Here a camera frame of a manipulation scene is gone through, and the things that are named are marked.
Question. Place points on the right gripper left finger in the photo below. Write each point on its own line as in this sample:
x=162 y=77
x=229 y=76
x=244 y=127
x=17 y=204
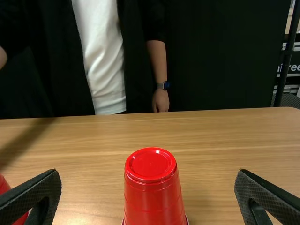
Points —
x=25 y=194

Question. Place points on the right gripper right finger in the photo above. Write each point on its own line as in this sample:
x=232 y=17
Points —
x=276 y=194

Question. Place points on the red cup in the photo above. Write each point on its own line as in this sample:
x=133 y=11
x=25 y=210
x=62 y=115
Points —
x=152 y=194
x=3 y=185

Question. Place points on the grey mesh chair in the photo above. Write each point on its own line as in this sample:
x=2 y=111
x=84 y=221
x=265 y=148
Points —
x=290 y=100

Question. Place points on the person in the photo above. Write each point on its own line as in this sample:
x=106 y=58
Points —
x=103 y=58

